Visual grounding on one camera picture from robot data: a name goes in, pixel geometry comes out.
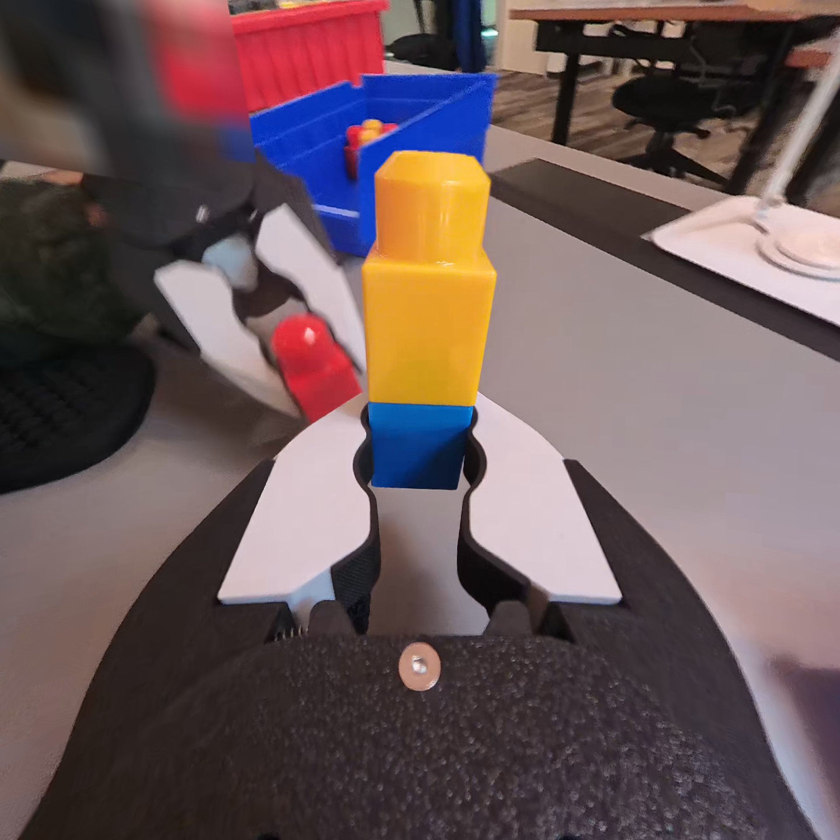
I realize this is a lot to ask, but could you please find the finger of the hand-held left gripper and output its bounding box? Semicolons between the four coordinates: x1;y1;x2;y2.
255;203;367;376
154;259;304;419

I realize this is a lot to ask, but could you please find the red mega block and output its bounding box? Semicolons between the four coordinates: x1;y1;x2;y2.
271;314;364;424

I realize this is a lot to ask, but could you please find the pile of mega blocks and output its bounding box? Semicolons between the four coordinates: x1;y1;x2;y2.
344;118;400;179

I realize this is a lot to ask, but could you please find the black office chair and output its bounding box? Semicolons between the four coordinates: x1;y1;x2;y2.
613;75;729;185

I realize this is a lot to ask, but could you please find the blue jacket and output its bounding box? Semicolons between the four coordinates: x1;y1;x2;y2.
456;0;490;73

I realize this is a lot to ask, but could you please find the wood-edged desk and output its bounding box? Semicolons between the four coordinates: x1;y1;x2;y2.
511;3;840;198

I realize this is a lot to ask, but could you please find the blue plastic bin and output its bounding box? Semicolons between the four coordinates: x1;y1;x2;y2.
249;71;500;258

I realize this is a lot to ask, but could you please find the red plastic bin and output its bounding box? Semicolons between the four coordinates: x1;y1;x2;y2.
231;0;389;112

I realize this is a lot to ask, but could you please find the person's left forearm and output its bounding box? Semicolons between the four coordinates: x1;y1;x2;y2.
0;180;158;349

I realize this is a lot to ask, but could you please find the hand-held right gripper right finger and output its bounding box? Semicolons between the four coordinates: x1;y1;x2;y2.
457;392;624;606

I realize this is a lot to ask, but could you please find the blue mega block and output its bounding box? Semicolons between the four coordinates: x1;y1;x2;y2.
367;402;475;491

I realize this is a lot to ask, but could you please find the poster board stand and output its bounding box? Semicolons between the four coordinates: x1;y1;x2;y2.
646;66;840;327

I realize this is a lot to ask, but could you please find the black mesh pad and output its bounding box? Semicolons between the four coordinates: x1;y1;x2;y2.
0;344;156;494

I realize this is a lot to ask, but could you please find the orange mega block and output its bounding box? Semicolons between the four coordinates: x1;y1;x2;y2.
362;151;497;406

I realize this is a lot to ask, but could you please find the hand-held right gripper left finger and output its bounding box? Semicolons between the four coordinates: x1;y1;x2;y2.
215;400;383;627

